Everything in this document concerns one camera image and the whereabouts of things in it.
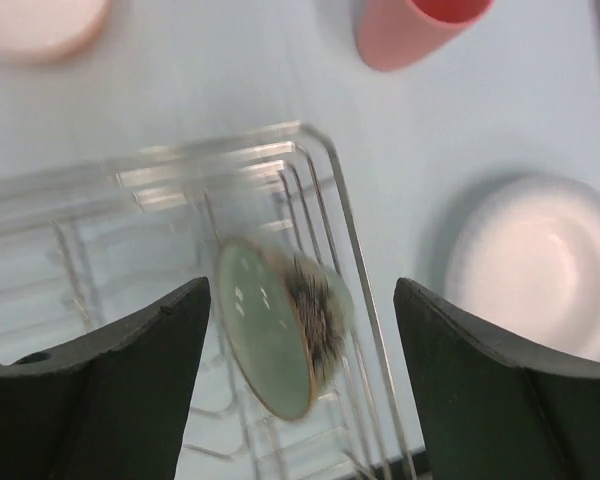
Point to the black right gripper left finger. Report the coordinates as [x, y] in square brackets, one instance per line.
[111, 404]

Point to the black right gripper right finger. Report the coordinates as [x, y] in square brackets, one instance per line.
[492, 404]

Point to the white fluted plate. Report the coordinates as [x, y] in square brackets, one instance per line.
[527, 259]

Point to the green floral ceramic bowl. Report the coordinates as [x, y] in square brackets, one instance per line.
[286, 318]

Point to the orange bowl white inside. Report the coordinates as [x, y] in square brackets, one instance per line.
[43, 31]

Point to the pink plastic cup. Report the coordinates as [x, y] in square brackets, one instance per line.
[392, 34]

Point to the metal wire dish rack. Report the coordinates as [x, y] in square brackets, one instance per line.
[83, 246]

